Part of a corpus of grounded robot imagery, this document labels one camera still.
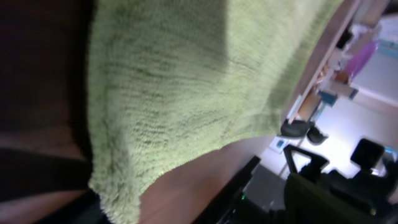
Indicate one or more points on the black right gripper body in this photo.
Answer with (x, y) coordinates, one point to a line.
(307, 203)

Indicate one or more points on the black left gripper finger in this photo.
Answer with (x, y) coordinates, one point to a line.
(24, 174)

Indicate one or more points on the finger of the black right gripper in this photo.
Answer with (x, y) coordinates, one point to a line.
(301, 161)

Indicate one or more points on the light green microfiber cloth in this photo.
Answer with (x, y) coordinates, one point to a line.
(169, 81)

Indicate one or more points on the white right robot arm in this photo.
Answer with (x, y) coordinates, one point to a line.
(371, 187)

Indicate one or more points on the purple crumpled cloth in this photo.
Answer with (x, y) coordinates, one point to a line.
(360, 59)

